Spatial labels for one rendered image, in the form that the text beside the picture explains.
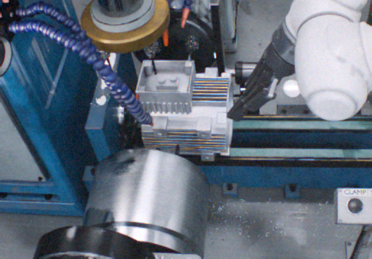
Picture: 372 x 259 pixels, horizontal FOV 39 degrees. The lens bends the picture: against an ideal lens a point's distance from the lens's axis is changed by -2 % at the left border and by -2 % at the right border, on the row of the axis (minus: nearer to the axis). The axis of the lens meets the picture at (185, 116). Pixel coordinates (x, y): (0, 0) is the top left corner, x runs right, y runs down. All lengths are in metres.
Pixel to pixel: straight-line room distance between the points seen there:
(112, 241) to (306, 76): 0.37
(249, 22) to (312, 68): 1.05
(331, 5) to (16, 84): 0.59
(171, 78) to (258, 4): 0.77
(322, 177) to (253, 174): 0.17
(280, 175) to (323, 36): 0.60
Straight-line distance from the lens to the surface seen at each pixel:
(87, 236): 0.76
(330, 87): 0.80
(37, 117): 1.14
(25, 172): 1.31
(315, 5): 0.92
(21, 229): 1.50
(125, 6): 1.04
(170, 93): 1.18
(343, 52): 0.82
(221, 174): 1.38
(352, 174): 1.38
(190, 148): 1.26
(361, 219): 1.11
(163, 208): 1.00
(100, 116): 1.17
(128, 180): 1.03
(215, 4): 1.22
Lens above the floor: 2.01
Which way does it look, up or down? 50 degrees down
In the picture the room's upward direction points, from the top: 10 degrees counter-clockwise
